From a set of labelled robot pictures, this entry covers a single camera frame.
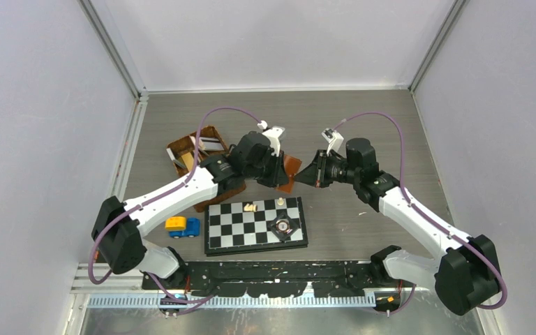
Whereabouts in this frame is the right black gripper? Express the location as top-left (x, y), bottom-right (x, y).
top-left (294, 150), bottom-right (359, 188)

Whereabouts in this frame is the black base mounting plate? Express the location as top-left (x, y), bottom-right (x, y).
top-left (140, 260), bottom-right (417, 299)

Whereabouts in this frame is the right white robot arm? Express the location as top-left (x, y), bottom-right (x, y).
top-left (295, 138), bottom-right (507, 315)

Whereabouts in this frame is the black white chessboard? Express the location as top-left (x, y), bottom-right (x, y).
top-left (204, 197), bottom-right (308, 257)

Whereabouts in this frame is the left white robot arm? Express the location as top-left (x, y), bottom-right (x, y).
top-left (91, 126), bottom-right (289, 289)

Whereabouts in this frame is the fallen cream chess piece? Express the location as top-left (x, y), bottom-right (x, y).
top-left (243, 203), bottom-right (258, 212)

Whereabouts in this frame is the brown woven basket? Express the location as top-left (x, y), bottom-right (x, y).
top-left (165, 125), bottom-right (246, 213)

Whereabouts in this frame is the white magnetic stripe card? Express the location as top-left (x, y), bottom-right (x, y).
top-left (190, 136), bottom-right (225, 151)

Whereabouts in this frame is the blue yellow toy truck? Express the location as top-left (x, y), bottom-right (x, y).
top-left (165, 216), bottom-right (200, 239)

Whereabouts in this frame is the black red round object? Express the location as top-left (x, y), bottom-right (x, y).
top-left (268, 213), bottom-right (299, 241)

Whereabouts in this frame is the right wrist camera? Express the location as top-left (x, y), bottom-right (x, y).
top-left (322, 128), bottom-right (344, 156)

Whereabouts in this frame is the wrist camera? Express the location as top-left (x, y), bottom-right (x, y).
top-left (257, 120), bottom-right (285, 157)
top-left (322, 128), bottom-right (344, 156)

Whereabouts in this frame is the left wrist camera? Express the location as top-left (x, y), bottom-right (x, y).
top-left (257, 120), bottom-right (285, 157)

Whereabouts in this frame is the brown leather card holder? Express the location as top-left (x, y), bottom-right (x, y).
top-left (276, 154), bottom-right (302, 193)

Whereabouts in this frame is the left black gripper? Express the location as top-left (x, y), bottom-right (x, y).
top-left (244, 148), bottom-right (288, 188)

